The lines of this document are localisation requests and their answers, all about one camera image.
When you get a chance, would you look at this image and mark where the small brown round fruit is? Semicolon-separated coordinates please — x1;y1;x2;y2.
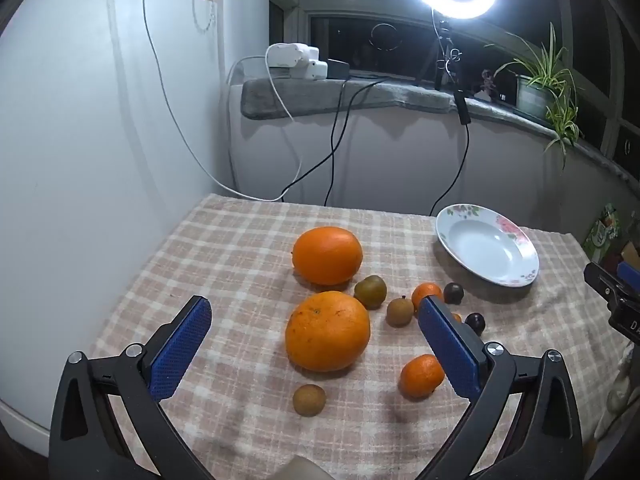
386;296;415;328
292;383;328;417

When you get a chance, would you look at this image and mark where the black ring light cable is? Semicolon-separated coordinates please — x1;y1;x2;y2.
428;87;472;217

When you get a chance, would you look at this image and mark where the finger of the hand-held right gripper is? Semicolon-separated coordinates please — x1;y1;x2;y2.
616;256;640;282
583;262;640;346

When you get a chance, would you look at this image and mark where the white power strip cable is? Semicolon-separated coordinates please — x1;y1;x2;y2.
267;45;304;201

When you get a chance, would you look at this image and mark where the small dark purple plant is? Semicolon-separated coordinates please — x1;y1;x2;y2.
472;68;517;106

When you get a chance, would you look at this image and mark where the pink checked tablecloth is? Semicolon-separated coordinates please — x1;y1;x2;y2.
87;192;632;480

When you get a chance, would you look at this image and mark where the grey plant pot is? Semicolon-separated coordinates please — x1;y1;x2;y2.
515;74;556;122

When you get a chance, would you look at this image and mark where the green carton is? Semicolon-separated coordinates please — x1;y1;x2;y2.
582;203;622;262

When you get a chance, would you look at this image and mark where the green-brown round fruit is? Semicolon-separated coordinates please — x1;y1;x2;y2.
354;275;388;310

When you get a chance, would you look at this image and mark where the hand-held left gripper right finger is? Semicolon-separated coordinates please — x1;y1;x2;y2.
417;295;585;480

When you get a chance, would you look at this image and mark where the large spotted orange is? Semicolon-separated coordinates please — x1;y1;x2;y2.
285;290;372;374

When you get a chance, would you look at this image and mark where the large smooth orange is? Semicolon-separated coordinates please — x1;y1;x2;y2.
292;226;364;286

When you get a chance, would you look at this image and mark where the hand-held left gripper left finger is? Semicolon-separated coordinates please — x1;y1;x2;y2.
48;296;213;480

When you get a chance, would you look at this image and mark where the white floral plate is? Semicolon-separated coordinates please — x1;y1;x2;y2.
435;203;540;288

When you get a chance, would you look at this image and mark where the thin white cable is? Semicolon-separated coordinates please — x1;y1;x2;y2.
226;56;271;196

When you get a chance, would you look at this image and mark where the spider plant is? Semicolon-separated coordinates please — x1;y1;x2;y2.
484;21;587;167

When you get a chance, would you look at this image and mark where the long white cable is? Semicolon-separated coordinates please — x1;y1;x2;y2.
141;0;282;203

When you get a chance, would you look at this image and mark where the white plug adapter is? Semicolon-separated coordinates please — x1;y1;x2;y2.
291;60;329;81

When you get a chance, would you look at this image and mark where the white cabinet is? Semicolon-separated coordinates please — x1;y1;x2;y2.
0;0;237;443

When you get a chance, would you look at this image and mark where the black inline cable switch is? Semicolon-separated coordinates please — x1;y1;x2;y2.
453;89;472;126

